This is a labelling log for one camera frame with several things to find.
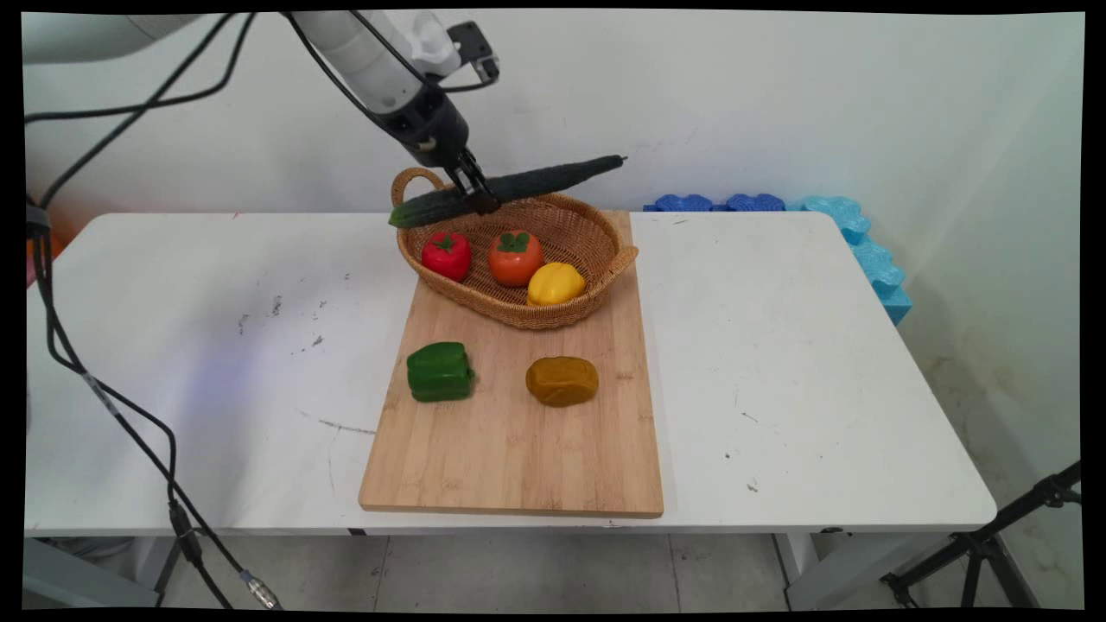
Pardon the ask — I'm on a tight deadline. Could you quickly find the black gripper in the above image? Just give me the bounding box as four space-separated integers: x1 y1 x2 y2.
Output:
378 85 503 217

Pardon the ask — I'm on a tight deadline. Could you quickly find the long dark green cucumber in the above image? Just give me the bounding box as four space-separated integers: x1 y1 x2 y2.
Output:
387 155 628 230

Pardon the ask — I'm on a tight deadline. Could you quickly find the woven wicker basket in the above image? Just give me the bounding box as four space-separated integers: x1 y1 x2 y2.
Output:
391 167 640 331

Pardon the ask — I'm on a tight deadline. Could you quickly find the orange toy tomato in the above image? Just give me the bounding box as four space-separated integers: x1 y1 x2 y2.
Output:
488 230 544 288

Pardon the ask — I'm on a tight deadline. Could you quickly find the yellow toy lemon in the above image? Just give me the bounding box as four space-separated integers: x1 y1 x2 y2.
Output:
527 263 588 308

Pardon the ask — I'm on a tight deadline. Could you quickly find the green toy bell pepper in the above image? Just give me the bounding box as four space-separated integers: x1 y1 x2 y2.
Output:
406 341 477 403

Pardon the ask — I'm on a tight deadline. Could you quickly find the brown toy potato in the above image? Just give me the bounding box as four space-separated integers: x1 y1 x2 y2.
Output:
525 356 600 408

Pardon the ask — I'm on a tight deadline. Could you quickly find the wooden cutting board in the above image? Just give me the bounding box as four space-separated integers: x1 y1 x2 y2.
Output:
359 210 665 519

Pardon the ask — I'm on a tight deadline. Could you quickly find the light blue foam mat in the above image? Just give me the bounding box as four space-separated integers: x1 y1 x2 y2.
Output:
799 195 913 327

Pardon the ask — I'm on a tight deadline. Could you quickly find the white table leg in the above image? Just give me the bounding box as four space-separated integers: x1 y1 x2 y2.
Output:
772 530 956 611
22 536 188 609

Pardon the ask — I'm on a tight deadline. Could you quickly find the black tripod stand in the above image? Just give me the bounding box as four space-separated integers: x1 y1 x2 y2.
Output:
880 461 1083 609

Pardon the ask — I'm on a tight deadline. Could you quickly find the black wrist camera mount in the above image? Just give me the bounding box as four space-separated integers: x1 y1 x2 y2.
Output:
446 21 502 87

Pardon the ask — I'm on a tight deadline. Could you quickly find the black overhead cable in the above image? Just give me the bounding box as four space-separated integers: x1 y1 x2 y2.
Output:
24 12 257 124

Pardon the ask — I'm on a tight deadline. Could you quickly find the black hanging cable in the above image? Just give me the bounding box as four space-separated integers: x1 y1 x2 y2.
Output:
24 12 284 611

